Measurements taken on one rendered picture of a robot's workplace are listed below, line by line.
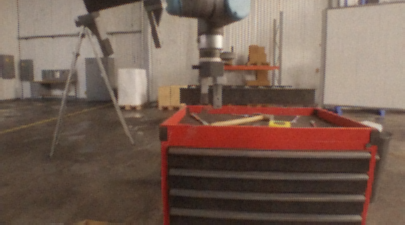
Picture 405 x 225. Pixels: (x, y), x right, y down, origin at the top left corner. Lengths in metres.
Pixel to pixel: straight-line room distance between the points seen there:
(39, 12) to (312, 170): 12.38
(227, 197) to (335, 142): 0.40
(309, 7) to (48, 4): 11.44
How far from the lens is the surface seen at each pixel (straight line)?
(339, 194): 0.86
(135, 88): 7.14
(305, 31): 9.41
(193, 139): 0.71
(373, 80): 3.06
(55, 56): 11.65
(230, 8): 0.59
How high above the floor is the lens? 1.11
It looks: 6 degrees down
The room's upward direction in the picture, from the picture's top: straight up
